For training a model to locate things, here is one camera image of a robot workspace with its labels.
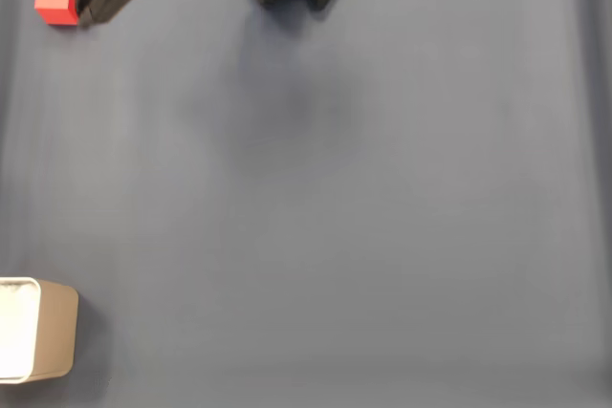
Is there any beige box with white rim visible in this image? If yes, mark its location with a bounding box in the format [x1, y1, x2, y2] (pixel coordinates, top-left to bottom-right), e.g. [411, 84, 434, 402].
[0, 277, 80, 384]

